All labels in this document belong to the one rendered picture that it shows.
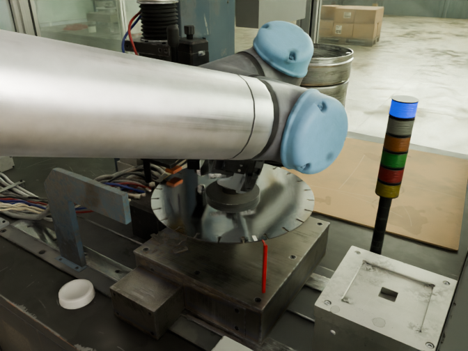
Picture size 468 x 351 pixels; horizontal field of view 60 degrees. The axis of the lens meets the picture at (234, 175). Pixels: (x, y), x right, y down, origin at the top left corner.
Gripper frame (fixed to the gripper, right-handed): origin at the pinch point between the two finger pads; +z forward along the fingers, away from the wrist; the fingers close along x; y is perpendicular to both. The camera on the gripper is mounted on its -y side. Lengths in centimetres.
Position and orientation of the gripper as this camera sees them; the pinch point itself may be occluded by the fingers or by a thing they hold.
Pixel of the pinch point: (242, 187)
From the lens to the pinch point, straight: 78.9
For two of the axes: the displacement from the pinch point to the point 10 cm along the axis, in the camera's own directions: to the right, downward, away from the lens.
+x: -0.6, 8.3, -5.5
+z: -2.0, 5.3, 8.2
